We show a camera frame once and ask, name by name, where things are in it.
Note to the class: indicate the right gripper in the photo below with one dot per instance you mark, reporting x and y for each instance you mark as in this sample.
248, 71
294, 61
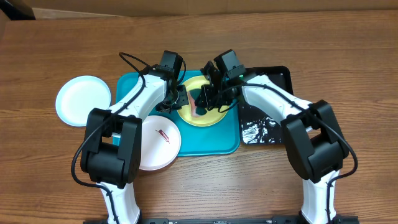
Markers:
206, 96

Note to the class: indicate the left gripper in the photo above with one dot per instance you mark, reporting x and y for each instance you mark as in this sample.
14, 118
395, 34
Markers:
183, 99

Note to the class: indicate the green scrubbing sponge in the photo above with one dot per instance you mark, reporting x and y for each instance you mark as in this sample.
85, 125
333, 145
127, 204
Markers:
196, 105

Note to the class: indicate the yellow-green round plate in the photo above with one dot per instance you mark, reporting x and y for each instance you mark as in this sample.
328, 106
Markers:
212, 117

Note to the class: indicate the white pink round plate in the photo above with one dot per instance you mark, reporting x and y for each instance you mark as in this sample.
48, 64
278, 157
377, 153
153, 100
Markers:
161, 142

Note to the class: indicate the light blue round plate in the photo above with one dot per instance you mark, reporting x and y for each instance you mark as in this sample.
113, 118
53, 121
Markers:
79, 96

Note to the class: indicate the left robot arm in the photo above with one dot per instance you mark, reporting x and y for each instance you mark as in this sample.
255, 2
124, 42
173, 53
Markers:
110, 154

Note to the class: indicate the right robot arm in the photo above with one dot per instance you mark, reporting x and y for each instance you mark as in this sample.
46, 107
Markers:
312, 137

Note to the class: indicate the teal plastic serving tray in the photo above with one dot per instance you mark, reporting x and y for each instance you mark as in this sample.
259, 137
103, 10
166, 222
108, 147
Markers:
220, 138

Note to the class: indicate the black rectangular tray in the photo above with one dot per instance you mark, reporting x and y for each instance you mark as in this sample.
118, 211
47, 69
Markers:
256, 127

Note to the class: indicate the dark object top-left corner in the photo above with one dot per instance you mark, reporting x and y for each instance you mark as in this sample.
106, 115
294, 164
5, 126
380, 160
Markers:
17, 10

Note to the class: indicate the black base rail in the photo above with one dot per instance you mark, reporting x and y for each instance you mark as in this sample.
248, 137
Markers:
274, 220

